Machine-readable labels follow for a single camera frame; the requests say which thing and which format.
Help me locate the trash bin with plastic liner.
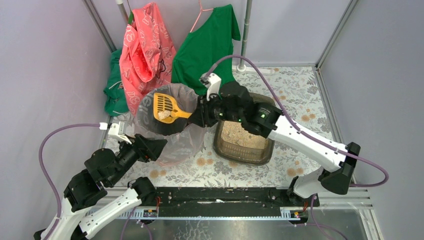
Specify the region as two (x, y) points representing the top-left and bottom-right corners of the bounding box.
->
(133, 83), (206, 166)

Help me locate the beige litter clump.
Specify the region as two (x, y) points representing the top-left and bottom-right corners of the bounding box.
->
(157, 110), (171, 120)

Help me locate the yellow litter scoop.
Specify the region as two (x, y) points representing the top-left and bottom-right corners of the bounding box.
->
(153, 92), (192, 124)

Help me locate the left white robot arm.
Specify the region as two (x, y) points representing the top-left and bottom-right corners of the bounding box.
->
(33, 134), (168, 240)

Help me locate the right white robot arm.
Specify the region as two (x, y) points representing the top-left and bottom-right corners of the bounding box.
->
(188, 79), (360, 200)

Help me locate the grey litter box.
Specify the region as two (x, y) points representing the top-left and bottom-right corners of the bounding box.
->
(212, 92), (276, 167)

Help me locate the clothes rack pole with base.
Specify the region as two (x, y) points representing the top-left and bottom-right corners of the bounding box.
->
(232, 0), (256, 74)

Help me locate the dark green garment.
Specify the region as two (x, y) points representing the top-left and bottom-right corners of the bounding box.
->
(103, 49), (129, 117)

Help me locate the floral floor mat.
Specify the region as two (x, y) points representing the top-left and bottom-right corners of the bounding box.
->
(118, 67), (333, 187)

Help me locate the green t-shirt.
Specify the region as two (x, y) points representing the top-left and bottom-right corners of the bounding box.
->
(171, 4), (241, 95)

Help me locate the pink patterned garment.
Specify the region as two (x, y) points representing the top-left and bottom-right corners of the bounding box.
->
(119, 2), (177, 115)

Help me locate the pink clothes hanger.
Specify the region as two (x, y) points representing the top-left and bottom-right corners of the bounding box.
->
(189, 0), (214, 33)

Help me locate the left clothes rack pole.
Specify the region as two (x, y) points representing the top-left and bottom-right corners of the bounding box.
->
(115, 0), (129, 24)

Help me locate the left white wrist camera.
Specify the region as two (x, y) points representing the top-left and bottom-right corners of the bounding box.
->
(107, 121), (133, 145)

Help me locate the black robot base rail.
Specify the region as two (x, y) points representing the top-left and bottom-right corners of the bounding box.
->
(124, 186), (321, 218)

